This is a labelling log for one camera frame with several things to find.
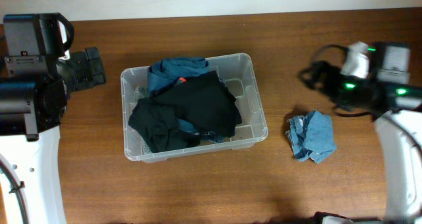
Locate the light blue cloth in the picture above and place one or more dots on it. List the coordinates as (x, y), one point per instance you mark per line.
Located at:
(311, 136)

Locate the clear plastic storage bin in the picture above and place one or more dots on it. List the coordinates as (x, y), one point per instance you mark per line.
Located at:
(237, 71)

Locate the dark blue jeans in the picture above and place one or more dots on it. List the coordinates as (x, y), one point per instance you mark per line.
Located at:
(166, 73)

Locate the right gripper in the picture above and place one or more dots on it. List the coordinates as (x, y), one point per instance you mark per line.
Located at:
(326, 70)

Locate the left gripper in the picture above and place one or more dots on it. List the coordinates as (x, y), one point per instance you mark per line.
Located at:
(93, 66)

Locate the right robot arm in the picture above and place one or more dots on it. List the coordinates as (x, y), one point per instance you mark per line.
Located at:
(375, 78)

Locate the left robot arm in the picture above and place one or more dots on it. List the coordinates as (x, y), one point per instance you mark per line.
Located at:
(34, 98)

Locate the light blue jeans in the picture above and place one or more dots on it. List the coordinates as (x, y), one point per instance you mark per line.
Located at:
(140, 93)

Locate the black cloth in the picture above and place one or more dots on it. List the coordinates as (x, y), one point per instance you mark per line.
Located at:
(159, 127)
(205, 103)

